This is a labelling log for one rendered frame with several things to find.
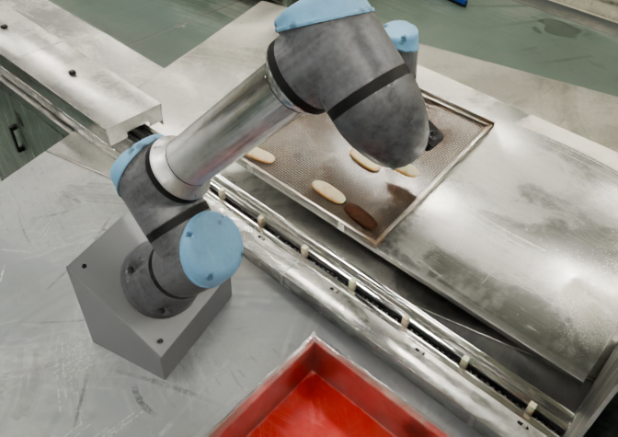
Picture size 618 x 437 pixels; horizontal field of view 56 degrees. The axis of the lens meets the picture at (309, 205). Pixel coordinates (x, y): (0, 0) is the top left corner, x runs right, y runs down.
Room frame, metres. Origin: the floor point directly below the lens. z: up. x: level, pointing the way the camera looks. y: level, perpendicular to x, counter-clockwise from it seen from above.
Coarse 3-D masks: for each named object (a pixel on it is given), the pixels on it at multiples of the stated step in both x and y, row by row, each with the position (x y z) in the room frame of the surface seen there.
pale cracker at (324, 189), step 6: (318, 180) 1.10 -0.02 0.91; (318, 186) 1.08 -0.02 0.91; (324, 186) 1.08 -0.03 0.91; (330, 186) 1.08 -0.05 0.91; (318, 192) 1.06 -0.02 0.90; (324, 192) 1.06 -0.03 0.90; (330, 192) 1.05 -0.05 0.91; (336, 192) 1.05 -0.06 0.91; (330, 198) 1.04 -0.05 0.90; (336, 198) 1.04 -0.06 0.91; (342, 198) 1.04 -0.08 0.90
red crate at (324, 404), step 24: (312, 384) 0.59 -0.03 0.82; (288, 408) 0.54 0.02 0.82; (312, 408) 0.54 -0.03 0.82; (336, 408) 0.54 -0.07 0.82; (360, 408) 0.55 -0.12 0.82; (264, 432) 0.49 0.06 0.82; (288, 432) 0.49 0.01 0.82; (312, 432) 0.50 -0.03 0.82; (336, 432) 0.50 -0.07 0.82; (360, 432) 0.50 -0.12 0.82; (384, 432) 0.50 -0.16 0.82
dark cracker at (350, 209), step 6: (348, 204) 1.02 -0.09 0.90; (354, 204) 1.02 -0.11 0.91; (348, 210) 1.00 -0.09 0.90; (354, 210) 1.00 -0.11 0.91; (360, 210) 1.00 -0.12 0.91; (354, 216) 0.98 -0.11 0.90; (360, 216) 0.98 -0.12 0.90; (366, 216) 0.98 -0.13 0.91; (360, 222) 0.97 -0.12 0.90; (366, 222) 0.96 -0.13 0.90; (372, 222) 0.96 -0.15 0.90; (366, 228) 0.95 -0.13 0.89; (372, 228) 0.95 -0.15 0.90
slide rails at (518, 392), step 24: (240, 216) 1.01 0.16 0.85; (312, 264) 0.87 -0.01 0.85; (336, 264) 0.88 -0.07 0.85; (360, 288) 0.81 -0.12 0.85; (408, 312) 0.76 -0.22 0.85; (408, 336) 0.70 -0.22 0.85; (432, 336) 0.70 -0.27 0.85; (480, 384) 0.60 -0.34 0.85; (504, 384) 0.60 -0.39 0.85; (552, 432) 0.51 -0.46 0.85
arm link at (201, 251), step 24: (192, 216) 0.68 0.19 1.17; (216, 216) 0.69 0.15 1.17; (168, 240) 0.64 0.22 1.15; (192, 240) 0.63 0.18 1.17; (216, 240) 0.65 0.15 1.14; (240, 240) 0.68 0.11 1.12; (168, 264) 0.63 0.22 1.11; (192, 264) 0.60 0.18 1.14; (216, 264) 0.62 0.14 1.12; (168, 288) 0.63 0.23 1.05; (192, 288) 0.61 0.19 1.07
